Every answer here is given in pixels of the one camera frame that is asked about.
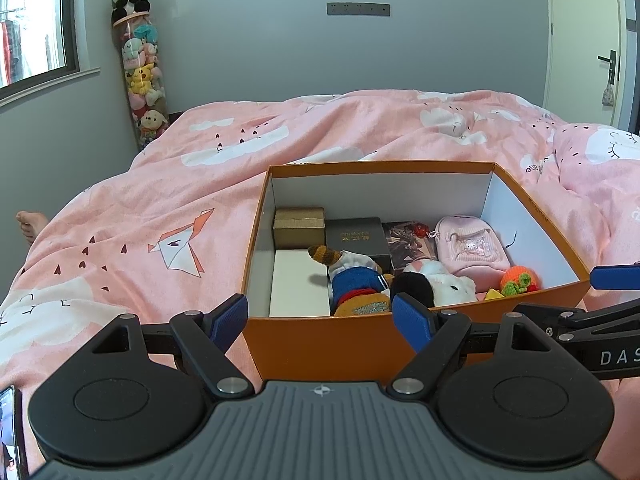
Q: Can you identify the white rectangular box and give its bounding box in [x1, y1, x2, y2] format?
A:
[269, 249, 334, 319]

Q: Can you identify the white and black plush toy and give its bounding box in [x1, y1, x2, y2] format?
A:
[390, 259, 479, 312]

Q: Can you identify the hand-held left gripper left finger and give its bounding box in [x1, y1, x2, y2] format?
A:
[89, 294, 255, 397]

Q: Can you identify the person's foot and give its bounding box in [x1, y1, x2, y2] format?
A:
[15, 210, 50, 247]

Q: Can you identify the window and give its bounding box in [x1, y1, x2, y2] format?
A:
[0, 0, 102, 109]

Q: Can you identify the black door handle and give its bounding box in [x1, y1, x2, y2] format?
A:
[597, 50, 620, 86]

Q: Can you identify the pink printed blanket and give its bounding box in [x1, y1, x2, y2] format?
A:
[0, 89, 640, 480]

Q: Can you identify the orange and green knitted toy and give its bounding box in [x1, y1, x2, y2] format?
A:
[500, 266, 542, 295]

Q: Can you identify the white door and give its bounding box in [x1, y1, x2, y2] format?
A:
[542, 0, 632, 127]

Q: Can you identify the pink mini backpack pouch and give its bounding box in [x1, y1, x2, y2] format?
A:
[434, 215, 512, 281]

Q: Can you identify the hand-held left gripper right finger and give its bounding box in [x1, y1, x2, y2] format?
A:
[387, 292, 551, 397]

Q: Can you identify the dark wardrobe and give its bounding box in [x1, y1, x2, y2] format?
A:
[631, 0, 640, 136]

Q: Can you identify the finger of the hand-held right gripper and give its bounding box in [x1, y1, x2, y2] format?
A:
[515, 302, 640, 344]
[589, 264, 640, 290]

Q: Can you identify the dark grey gift box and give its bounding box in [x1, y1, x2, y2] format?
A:
[325, 217, 392, 274]

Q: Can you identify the orange cardboard box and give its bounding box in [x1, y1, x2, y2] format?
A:
[240, 160, 592, 382]

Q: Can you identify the smartphone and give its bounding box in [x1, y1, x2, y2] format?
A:
[0, 385, 30, 480]

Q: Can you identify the patterned card box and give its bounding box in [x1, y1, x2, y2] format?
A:
[382, 221, 437, 277]

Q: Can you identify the grey wall socket panel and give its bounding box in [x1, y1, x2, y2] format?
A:
[326, 2, 391, 18]

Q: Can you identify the clear tube of plush toys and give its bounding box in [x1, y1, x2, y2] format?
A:
[112, 10, 170, 154]

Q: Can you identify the panda plush toy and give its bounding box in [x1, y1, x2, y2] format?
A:
[111, 0, 151, 25]

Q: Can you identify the brown gift box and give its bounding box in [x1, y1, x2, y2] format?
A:
[273, 206, 327, 251]

